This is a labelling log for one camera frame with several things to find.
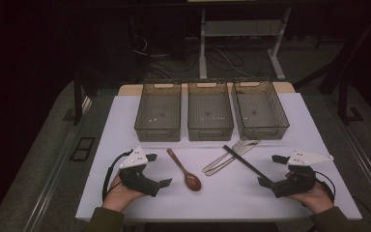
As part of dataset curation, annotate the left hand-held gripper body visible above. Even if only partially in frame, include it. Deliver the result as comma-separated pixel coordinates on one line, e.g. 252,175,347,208
119,146,160,198

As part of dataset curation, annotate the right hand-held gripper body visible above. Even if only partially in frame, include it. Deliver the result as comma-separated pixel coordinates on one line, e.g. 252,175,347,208
271,148,334,198

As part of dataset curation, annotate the brown wooden spoon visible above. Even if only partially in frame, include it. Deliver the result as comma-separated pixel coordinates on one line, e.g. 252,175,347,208
166,147,203,192

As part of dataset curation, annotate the smoky transparent plastic bin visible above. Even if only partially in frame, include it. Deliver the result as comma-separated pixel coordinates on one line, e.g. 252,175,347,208
231,77,291,140
186,79,235,142
133,80,183,143

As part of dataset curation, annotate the person's left hand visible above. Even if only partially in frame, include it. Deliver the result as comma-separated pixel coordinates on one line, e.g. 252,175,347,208
101,172,146,213

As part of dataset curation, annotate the person's right hand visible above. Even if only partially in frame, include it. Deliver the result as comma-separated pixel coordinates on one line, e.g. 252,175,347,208
289,178,335,215

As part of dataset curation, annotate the black metal stand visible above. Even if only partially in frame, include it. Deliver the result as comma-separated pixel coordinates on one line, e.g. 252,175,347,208
337,76,365,126
62,64,93,127

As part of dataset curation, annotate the left hand-held gripper black cable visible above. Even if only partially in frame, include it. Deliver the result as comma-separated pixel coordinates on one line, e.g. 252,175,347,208
101,149,133,201

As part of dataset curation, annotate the black floor cable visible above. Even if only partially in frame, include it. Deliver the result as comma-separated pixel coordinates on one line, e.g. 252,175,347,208
350,193,371,232

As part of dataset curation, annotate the bundle of floor cables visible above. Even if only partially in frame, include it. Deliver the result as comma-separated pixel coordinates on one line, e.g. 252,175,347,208
131,32,255,81

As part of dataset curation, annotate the white metal desk frame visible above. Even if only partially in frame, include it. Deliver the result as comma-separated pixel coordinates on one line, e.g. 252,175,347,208
198,8,293,81

